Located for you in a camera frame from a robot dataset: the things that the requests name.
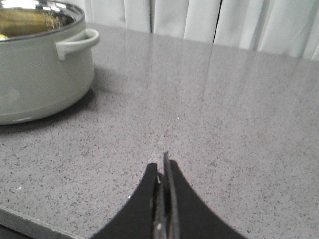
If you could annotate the white curtain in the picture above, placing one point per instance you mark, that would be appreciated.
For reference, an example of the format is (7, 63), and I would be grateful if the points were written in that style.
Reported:
(285, 27)

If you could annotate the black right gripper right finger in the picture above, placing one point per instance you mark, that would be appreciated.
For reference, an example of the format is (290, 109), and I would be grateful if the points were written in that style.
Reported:
(188, 216)

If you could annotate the pale green electric cooking pot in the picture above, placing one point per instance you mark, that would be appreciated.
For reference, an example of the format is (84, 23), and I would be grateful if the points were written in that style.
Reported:
(46, 63)

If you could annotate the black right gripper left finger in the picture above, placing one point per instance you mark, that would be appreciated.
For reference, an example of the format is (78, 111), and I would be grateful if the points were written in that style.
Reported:
(141, 216)

